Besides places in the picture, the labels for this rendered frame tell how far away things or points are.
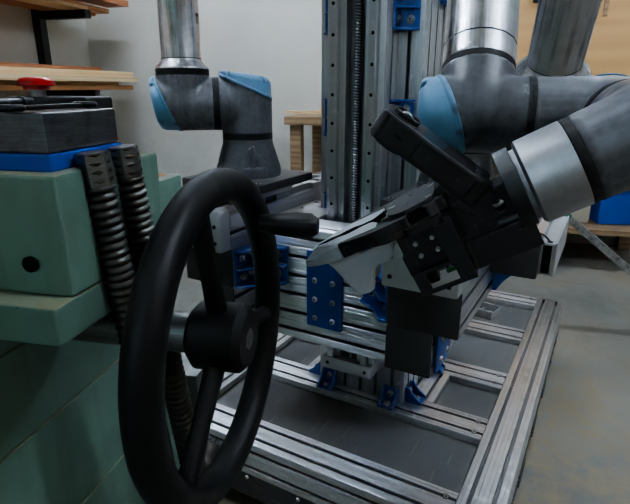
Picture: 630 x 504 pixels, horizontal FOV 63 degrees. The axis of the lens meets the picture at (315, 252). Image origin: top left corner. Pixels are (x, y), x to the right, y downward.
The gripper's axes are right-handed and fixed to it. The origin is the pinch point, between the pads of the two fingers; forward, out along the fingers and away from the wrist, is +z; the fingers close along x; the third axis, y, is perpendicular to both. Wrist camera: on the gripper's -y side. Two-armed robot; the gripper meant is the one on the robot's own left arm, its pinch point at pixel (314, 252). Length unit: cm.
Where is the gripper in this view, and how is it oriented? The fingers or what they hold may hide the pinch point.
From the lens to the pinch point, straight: 51.3
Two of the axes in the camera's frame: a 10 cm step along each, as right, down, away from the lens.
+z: -8.4, 3.8, 3.9
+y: 4.8, 8.6, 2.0
